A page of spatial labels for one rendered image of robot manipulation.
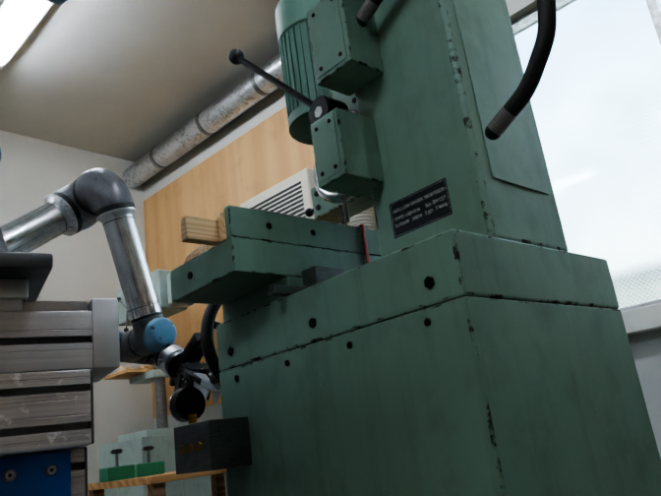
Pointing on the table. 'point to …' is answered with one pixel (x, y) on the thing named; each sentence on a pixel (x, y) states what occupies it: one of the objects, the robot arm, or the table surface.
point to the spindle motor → (297, 64)
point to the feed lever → (292, 90)
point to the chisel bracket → (324, 211)
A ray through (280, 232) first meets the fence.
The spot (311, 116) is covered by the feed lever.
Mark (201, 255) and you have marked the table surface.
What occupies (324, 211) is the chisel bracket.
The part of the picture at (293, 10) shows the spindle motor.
